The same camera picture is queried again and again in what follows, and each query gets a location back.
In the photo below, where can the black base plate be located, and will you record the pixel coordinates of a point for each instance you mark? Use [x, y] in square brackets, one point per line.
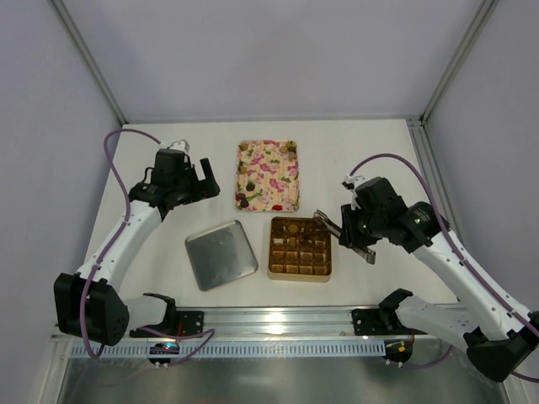
[372, 322]
[185, 322]

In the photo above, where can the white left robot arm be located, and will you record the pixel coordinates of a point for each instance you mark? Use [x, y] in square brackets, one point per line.
[88, 304]

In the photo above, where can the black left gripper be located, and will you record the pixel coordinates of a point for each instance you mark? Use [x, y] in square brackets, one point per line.
[200, 185]

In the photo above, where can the slotted cable duct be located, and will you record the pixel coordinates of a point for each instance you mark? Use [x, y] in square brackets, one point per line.
[248, 349]

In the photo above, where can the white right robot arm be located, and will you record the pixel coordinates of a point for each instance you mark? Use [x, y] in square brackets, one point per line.
[497, 333]

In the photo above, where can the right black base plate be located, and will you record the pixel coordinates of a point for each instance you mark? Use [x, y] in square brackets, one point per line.
[372, 322]

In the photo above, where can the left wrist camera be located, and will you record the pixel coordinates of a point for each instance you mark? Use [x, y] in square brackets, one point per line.
[179, 145]

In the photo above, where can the aluminium right side rail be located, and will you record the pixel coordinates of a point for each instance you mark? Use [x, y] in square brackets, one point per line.
[430, 168]

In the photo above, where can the metal tongs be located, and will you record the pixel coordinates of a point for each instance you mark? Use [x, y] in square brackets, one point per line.
[334, 230]

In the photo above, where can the floral rectangular tray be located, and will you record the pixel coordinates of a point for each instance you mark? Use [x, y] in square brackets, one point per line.
[276, 178]

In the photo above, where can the gold chocolate tin box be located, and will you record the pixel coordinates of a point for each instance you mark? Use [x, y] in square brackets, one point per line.
[287, 263]

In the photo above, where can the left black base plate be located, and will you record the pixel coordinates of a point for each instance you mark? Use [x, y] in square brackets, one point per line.
[185, 322]

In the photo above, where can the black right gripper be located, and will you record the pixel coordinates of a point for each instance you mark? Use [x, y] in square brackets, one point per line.
[350, 232]

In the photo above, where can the silver tin lid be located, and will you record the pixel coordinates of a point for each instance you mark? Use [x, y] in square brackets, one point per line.
[221, 255]

